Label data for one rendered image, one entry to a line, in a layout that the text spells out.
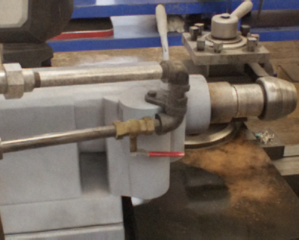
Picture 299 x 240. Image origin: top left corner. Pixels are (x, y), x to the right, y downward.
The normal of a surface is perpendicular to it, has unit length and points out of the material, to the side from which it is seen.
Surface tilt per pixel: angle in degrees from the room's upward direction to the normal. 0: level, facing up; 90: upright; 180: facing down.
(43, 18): 87
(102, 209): 62
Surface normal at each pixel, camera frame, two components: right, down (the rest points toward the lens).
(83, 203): 0.14, -0.02
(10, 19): -0.18, 0.31
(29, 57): 0.34, 0.26
